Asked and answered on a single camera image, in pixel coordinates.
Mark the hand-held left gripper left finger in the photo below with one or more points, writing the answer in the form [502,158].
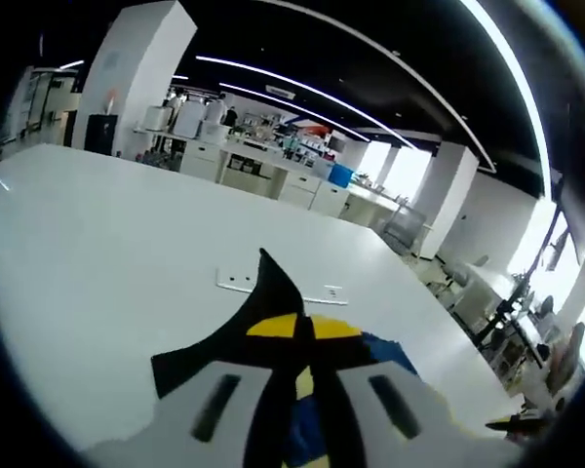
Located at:
[200,419]

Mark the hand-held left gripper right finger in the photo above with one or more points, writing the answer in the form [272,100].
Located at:
[395,424]

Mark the yellow garment grey blue sleeves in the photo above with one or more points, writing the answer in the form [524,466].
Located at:
[273,292]

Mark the white side desk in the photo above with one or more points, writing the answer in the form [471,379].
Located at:
[478,292]

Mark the white table outlet strip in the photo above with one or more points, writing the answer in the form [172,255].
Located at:
[234,279]

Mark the grey mesh office chair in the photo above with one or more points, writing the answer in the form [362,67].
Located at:
[404,229]

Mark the white square pillar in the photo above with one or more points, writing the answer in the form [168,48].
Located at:
[131,63]
[448,200]

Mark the white counter cabinets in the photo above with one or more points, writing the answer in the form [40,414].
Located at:
[297,187]

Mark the blue storage bin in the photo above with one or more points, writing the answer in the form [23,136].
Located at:
[341,175]

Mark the white ceiling light strip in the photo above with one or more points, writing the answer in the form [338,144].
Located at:
[517,73]
[292,104]
[292,84]
[68,64]

